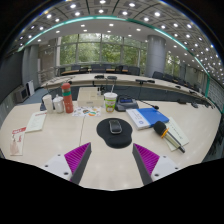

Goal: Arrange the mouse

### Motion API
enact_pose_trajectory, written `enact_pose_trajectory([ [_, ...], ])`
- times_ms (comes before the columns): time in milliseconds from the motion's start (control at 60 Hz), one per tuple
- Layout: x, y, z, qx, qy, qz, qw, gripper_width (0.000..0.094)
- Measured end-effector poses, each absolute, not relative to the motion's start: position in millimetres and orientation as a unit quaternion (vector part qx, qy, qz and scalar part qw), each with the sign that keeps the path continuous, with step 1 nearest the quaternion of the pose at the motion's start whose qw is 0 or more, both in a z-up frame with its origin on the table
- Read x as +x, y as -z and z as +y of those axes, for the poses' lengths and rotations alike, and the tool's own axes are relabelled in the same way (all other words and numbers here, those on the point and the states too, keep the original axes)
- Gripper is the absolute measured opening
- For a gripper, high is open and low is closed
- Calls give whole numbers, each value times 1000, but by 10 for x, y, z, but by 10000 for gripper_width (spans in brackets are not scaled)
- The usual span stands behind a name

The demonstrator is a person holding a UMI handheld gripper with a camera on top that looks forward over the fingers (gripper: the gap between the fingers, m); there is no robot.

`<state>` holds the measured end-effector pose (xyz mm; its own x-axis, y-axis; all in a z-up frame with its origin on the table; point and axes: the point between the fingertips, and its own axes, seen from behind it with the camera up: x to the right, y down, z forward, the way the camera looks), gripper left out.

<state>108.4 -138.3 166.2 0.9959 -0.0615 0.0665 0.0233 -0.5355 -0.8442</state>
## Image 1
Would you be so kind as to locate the red and white pamphlet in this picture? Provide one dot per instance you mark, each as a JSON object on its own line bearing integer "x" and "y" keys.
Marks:
{"x": 17, "y": 141}

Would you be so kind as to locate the green printed cup with straw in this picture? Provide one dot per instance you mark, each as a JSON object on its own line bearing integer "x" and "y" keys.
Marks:
{"x": 110, "y": 102}

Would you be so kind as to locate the dark office chairs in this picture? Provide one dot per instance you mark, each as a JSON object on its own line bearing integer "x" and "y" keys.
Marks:
{"x": 133, "y": 70}

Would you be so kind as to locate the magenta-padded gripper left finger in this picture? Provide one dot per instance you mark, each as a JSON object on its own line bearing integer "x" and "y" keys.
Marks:
{"x": 78, "y": 156}

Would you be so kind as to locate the white paper sheet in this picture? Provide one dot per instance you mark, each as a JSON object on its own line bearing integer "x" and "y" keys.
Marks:
{"x": 180, "y": 133}

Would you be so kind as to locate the black handheld microphone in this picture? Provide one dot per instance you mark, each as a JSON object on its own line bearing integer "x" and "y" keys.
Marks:
{"x": 160, "y": 128}

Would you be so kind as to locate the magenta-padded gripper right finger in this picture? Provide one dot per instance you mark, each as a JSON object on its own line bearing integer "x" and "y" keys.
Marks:
{"x": 148, "y": 158}

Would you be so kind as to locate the red bottle with green band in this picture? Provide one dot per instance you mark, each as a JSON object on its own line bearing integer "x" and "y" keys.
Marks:
{"x": 68, "y": 100}

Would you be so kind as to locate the blue and white book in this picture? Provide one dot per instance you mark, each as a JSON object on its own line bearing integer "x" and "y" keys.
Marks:
{"x": 150, "y": 116}

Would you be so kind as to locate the black mouse pad, wrist rest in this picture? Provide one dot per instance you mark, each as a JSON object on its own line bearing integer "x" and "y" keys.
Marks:
{"x": 115, "y": 140}

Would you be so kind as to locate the white paper cup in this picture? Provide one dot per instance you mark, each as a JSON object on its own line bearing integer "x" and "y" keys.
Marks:
{"x": 48, "y": 103}

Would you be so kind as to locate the white printed booklet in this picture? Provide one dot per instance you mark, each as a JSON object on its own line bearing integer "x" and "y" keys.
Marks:
{"x": 36, "y": 121}

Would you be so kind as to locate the black computer mouse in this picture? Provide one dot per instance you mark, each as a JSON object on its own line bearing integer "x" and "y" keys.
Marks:
{"x": 115, "y": 126}

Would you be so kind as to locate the colourful sticker sheet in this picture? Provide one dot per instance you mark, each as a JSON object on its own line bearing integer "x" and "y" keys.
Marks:
{"x": 86, "y": 112}

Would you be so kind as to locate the ceiling lights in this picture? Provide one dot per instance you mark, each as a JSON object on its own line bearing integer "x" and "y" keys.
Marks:
{"x": 101, "y": 11}

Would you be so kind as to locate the white cardboard box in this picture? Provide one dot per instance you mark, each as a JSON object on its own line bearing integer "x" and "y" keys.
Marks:
{"x": 90, "y": 97}

